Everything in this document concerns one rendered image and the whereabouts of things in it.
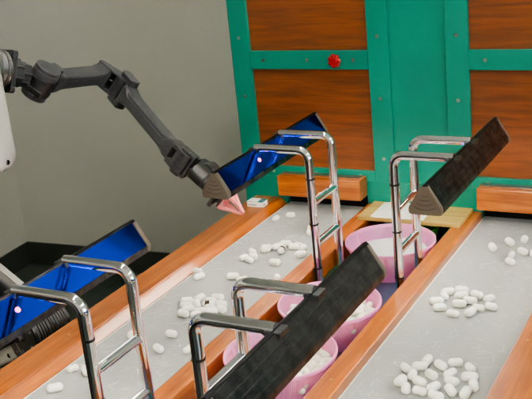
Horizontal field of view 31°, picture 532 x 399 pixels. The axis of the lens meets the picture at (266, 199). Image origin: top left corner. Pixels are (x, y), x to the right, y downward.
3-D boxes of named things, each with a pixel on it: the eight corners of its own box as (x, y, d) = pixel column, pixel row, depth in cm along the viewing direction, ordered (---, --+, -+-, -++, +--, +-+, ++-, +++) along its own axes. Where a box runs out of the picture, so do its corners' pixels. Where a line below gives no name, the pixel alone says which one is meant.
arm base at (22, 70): (-10, 91, 269) (-6, 49, 268) (12, 94, 275) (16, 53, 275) (10, 93, 264) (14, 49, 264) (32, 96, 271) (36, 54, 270)
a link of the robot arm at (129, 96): (103, 95, 311) (119, 68, 307) (115, 98, 315) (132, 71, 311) (170, 178, 288) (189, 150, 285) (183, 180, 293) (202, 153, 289)
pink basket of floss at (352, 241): (365, 294, 266) (362, 263, 263) (335, 261, 291) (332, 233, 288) (452, 276, 272) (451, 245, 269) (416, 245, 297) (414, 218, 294)
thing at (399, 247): (393, 312, 254) (383, 152, 240) (417, 283, 270) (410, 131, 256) (461, 321, 245) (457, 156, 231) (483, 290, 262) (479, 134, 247)
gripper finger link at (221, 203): (256, 200, 289) (233, 180, 290) (245, 208, 283) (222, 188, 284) (245, 215, 292) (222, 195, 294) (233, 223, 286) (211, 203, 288)
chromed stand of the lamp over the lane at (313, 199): (261, 294, 273) (245, 146, 258) (291, 268, 289) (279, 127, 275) (321, 302, 264) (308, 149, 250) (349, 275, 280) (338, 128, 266)
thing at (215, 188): (202, 198, 245) (199, 171, 243) (305, 134, 297) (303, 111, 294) (229, 199, 241) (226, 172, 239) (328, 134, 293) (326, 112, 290)
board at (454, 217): (356, 219, 298) (356, 216, 298) (374, 203, 311) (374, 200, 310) (459, 228, 283) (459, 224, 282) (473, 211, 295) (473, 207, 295)
